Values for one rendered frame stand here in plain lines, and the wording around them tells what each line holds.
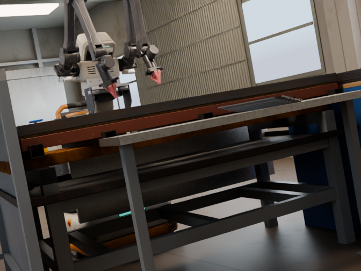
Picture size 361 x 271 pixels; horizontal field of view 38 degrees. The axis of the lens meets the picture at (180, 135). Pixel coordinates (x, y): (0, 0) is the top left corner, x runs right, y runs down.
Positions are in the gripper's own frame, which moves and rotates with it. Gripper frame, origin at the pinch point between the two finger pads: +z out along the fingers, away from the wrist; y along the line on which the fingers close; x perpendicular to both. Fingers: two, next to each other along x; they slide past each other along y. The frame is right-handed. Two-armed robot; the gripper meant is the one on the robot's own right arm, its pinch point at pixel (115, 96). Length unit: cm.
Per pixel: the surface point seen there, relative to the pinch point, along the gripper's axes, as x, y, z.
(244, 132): 18, 75, 53
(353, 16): 130, 312, 21
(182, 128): -93, -14, 20
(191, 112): -61, 8, 19
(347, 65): 142, 293, 64
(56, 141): -60, -51, 7
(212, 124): -93, -2, 24
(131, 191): -81, -37, 35
